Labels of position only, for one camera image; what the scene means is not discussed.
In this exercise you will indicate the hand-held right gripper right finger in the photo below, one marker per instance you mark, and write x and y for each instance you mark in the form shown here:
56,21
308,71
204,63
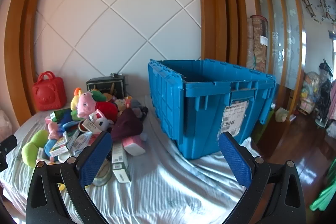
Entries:
235,161

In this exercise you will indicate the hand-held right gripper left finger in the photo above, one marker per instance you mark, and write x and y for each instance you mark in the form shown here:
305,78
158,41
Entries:
94,158

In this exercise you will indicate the blue plastic crate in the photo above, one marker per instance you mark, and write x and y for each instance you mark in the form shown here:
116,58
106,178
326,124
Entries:
202,113

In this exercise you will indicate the clear tape roll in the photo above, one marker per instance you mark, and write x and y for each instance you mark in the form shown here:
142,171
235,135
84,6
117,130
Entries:
105,174

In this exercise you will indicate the lime green plush toy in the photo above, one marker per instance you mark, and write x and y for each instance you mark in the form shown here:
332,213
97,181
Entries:
31,150

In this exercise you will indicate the white green medicine box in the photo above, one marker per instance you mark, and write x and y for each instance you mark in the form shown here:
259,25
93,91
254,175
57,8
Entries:
119,163
59,150

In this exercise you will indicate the white plush toy black spots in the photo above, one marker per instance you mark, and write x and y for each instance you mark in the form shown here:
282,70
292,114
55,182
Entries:
102,124

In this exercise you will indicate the pink tissue pack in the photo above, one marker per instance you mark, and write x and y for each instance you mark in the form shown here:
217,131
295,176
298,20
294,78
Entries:
134,145

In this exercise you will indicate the blue plush toy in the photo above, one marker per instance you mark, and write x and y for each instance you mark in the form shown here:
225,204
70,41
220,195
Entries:
51,146

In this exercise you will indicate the maroon plush cushion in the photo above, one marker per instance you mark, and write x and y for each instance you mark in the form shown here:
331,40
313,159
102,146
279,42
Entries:
127,124

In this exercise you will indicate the pink pig plush red dress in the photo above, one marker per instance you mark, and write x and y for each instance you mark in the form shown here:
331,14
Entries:
85,104

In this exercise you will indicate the yellow duck plush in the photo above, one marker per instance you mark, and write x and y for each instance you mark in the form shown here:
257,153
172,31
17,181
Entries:
75,100

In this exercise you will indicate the red bear case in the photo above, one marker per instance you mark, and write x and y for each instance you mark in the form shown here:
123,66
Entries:
50,95

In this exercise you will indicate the gray plush toy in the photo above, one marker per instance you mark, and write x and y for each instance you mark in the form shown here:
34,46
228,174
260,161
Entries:
137,108

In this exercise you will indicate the black box case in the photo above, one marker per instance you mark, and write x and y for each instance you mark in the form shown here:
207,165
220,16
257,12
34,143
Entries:
105,82

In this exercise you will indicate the green cloth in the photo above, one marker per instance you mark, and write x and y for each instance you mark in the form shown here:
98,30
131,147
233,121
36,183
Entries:
325,197

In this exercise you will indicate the bag of plush toys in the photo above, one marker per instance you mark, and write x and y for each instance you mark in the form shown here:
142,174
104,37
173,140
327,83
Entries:
309,90

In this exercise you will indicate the rolled patterned carpet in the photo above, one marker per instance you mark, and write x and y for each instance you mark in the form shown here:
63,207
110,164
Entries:
258,37

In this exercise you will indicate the wooden headboard post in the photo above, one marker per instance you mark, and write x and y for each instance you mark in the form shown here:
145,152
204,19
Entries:
218,3
21,29

